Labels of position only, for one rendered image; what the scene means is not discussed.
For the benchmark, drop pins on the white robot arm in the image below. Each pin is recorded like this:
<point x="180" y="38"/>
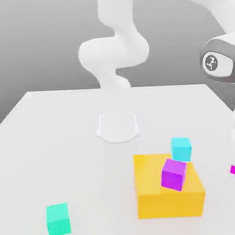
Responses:
<point x="114" y="52"/>

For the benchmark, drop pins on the small cyan cube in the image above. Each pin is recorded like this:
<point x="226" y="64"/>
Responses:
<point x="181" y="149"/>

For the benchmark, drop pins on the small purple cube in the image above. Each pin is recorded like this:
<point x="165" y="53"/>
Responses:
<point x="173" y="176"/>

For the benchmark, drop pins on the small turquoise cube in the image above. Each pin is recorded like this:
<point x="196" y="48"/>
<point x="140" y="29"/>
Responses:
<point x="58" y="221"/>

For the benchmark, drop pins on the large yellow box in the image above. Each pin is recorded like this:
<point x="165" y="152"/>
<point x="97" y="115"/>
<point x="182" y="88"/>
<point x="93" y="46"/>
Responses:
<point x="167" y="203"/>

